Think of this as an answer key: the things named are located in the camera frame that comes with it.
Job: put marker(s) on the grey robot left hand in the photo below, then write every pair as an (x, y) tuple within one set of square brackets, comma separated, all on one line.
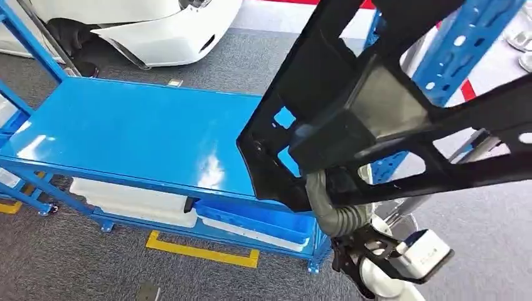
[(332, 145)]

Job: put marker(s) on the black plastic car panel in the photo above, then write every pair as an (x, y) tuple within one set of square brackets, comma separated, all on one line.
[(316, 62)]

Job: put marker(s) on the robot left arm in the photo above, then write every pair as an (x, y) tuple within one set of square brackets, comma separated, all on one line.
[(332, 207)]

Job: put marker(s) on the blue plastic bin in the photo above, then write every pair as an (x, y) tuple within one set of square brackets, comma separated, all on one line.
[(249, 222)]

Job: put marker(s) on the small metal floor plate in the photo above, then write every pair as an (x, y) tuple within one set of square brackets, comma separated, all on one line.
[(175, 82)]

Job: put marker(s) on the blue perforated rack upright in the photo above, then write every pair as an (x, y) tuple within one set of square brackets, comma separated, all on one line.
[(478, 25)]

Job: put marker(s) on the white plastic tray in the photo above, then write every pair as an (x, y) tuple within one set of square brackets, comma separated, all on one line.
[(137, 203)]

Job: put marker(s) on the white car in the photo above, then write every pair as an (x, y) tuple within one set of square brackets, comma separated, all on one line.
[(158, 37)]

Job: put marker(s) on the blue metal cart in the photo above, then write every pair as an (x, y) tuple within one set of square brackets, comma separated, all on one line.
[(16, 124), (124, 133)]

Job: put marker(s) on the silver metal part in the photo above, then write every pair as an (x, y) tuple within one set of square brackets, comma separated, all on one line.
[(527, 62), (521, 41)]

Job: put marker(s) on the grey metal bar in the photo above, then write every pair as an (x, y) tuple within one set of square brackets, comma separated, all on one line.
[(47, 37)]

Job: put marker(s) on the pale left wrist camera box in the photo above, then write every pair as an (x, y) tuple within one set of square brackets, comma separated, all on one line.
[(424, 253)]

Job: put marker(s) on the silver metal post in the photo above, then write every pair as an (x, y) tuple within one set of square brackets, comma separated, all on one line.
[(478, 151)]

